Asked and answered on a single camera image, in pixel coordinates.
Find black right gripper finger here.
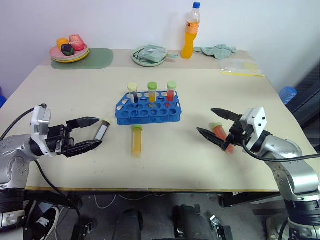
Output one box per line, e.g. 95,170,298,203
196,126,227,152
210,107,243,123

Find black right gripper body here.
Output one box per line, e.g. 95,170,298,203
224,120,254,152

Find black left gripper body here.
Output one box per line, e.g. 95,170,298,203
44,124,76,157

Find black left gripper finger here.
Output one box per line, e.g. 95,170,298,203
64,140,104,158
65,116,101,131

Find red liquid tube, green cap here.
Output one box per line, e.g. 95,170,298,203
209,122,235,155
165,80,178,102

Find dark liquid tube, cream cap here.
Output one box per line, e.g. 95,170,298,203
93,119,112,142
127,82,139,105

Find yellow liquid tube, green cap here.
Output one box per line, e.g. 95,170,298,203
147,81,158,104
131,124,144,159

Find blue test tube rack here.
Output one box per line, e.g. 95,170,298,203
114,90,182,126

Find clear zip bag, yellow strip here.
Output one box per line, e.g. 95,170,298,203
219,58,266,78

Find yellow plate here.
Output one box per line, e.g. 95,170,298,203
51,48,90,64

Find crumpled green cloth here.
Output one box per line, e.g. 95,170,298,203
193,44,238,61

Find green placemat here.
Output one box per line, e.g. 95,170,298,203
51,47,115,71

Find blue stacked cups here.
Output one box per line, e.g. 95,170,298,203
278,86,298,105

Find pale green plate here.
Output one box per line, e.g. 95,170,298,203
131,46,168,68
50,47,90,62

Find blue object at edge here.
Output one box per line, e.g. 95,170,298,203
0,86,8,110

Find pink plate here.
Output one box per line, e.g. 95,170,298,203
49,44,89,60

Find dark purple toy fruit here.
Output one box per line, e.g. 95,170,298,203
60,43,76,56

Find pink toy fruit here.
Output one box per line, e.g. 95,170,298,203
68,34,86,52

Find orange toy fruit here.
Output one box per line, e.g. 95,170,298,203
56,37,70,50

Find black and white shoe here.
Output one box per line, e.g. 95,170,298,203
31,206,61,240

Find dark rounded right foot shape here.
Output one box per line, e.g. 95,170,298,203
172,204,212,240

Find dark rounded foot shape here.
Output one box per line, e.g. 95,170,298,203
115,208,144,240
172,204,212,240

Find orange soda bottle, blue cap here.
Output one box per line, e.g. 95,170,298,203
181,1,202,60

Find dark rounded left foot shape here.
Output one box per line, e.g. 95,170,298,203
115,208,144,240

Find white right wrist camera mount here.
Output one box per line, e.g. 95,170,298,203
240,106,267,153

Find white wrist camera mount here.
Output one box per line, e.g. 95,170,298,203
30,105,53,138
240,106,267,153

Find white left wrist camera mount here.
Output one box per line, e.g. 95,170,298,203
30,105,53,138

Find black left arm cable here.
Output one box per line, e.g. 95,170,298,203
0,102,82,240

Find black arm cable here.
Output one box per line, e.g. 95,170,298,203
0,102,82,240
241,145,320,161

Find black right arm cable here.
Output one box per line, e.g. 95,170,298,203
241,145,320,161

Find white cable on floor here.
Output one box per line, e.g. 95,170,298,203
94,193,117,209

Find black table frame bar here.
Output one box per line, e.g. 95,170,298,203
218,192,285,208

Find black caster bracket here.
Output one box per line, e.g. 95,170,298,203
209,214,233,240

